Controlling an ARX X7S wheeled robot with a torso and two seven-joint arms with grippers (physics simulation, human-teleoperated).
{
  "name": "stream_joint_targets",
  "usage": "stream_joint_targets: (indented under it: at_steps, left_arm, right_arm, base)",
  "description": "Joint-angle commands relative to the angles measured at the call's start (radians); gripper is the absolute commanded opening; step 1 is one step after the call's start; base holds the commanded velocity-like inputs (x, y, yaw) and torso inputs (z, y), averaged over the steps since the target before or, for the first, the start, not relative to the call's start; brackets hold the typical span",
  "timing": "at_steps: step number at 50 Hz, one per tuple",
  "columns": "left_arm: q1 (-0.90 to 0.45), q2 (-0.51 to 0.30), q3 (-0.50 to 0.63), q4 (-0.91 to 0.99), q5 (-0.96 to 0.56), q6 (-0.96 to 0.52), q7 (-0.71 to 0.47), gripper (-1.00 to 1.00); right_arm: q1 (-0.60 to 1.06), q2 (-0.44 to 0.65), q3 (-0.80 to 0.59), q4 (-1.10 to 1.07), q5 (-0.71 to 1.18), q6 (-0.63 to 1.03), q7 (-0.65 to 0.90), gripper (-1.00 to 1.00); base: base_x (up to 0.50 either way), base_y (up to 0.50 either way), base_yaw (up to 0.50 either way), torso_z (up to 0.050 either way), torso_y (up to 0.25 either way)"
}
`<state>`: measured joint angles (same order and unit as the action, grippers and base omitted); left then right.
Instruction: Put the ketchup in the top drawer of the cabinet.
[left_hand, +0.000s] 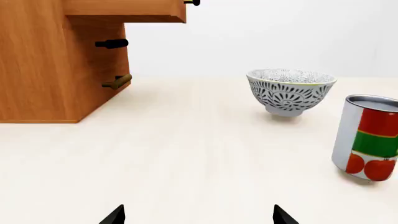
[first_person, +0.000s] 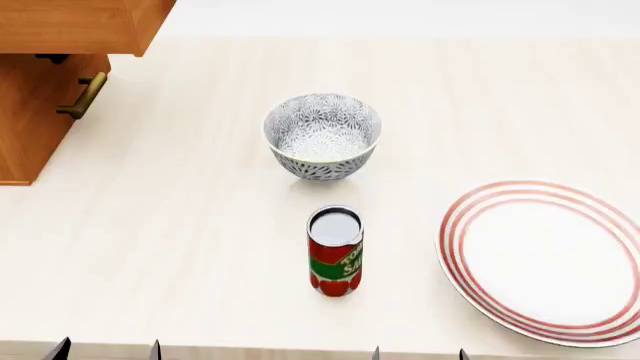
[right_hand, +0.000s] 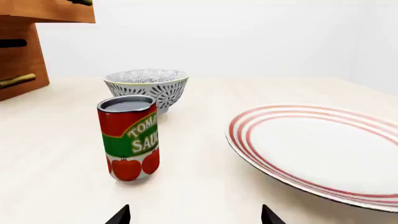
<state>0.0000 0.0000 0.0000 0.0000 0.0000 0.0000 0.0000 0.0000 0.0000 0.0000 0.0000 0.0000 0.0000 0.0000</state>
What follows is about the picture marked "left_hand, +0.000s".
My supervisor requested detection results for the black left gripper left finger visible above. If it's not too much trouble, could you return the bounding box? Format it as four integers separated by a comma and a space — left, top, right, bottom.
98, 203, 126, 224

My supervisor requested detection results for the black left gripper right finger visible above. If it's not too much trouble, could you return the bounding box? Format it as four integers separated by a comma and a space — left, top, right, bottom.
272, 203, 300, 224

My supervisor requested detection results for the wooden cabinet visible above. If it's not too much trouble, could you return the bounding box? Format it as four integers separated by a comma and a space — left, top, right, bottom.
0, 0, 132, 124

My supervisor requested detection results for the open wooden drawer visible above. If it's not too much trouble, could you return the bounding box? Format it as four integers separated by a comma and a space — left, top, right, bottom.
63, 0, 187, 24

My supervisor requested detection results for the tomato can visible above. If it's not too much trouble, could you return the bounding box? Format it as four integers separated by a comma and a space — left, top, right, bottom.
331, 93, 398, 182

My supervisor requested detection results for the white black patterned bowl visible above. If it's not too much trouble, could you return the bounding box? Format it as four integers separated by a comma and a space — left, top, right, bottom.
246, 68, 338, 118

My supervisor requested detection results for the brass drawer handle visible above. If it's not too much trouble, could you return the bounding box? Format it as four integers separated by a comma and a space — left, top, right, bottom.
101, 73, 133, 90

